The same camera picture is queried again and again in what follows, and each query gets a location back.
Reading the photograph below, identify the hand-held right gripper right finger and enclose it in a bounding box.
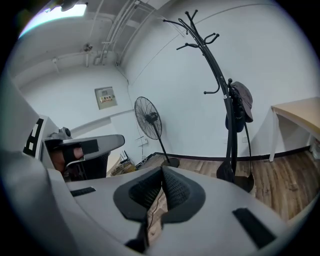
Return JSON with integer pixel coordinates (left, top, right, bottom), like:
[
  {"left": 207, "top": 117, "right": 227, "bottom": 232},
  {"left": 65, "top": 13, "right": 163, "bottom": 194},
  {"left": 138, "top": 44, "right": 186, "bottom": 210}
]
[{"left": 146, "top": 166, "right": 297, "bottom": 256}]

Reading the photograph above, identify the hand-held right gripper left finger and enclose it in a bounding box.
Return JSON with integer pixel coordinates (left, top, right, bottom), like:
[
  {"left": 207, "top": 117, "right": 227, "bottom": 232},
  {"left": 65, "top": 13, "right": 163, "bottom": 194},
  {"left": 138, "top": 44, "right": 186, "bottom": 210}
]
[{"left": 65, "top": 166, "right": 163, "bottom": 253}]

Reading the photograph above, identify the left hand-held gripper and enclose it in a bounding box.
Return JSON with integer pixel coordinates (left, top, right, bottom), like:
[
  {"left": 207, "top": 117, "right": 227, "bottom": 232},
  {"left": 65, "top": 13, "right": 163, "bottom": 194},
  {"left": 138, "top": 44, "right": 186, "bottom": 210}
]
[{"left": 22, "top": 114, "right": 126, "bottom": 180}]

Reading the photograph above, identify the person's left hand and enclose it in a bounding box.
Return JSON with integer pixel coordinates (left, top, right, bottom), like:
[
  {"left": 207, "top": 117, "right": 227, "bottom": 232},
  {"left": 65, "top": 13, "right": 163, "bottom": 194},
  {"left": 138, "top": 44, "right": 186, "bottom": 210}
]
[{"left": 48, "top": 146, "right": 86, "bottom": 175}]

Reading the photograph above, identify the black hanging bag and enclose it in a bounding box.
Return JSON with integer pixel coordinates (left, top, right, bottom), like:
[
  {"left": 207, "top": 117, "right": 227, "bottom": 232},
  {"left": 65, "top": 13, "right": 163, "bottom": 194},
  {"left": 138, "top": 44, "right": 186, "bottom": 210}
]
[{"left": 215, "top": 86, "right": 254, "bottom": 185}]

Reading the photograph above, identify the bundle of white ceiling pipes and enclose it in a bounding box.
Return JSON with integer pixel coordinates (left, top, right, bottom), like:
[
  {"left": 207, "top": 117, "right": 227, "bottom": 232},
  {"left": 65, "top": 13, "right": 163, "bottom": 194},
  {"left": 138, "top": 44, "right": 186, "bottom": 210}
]
[{"left": 51, "top": 0, "right": 151, "bottom": 68}]

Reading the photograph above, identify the dark grey hat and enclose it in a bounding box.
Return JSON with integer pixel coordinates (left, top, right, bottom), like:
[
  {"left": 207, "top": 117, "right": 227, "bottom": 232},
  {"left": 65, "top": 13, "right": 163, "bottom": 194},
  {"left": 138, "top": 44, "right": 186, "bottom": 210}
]
[{"left": 229, "top": 80, "right": 254, "bottom": 124}]

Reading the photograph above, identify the black coat rack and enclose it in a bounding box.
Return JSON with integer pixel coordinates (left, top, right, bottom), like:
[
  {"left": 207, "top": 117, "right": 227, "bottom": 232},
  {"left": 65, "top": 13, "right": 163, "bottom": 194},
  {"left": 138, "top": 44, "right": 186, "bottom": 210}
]
[{"left": 162, "top": 9, "right": 255, "bottom": 194}]

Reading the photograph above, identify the wooden desk with white legs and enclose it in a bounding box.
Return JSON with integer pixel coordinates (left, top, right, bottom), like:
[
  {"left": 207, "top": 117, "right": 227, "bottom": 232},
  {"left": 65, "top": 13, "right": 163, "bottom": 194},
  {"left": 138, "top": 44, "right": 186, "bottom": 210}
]
[{"left": 269, "top": 96, "right": 320, "bottom": 162}]

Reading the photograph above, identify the grey wall trunking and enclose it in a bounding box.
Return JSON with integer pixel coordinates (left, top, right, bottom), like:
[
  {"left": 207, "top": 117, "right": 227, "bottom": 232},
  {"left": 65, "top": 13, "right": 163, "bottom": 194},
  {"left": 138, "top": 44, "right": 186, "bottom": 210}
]
[{"left": 69, "top": 108, "right": 134, "bottom": 139}]

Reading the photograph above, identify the grey wall electrical panel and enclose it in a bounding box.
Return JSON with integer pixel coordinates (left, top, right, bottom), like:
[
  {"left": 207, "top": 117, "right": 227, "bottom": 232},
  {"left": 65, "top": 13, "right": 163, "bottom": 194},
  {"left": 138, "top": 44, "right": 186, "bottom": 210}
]
[{"left": 94, "top": 86, "right": 119, "bottom": 111}]

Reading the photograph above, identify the black pedestal fan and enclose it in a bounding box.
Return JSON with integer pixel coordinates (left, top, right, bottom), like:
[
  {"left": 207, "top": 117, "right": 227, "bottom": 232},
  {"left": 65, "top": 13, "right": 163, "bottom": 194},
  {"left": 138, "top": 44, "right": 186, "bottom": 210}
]
[{"left": 133, "top": 96, "right": 181, "bottom": 169}]

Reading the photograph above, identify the thin wall cable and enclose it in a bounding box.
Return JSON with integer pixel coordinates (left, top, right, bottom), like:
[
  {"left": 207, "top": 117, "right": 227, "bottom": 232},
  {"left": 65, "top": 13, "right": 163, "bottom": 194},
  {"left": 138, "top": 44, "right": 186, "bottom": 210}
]
[{"left": 124, "top": 71, "right": 145, "bottom": 141}]

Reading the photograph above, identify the black floor cable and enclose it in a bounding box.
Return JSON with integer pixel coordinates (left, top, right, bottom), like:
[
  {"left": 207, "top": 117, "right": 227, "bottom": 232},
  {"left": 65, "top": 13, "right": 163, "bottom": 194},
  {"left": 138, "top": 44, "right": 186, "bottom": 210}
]
[{"left": 146, "top": 191, "right": 163, "bottom": 234}]

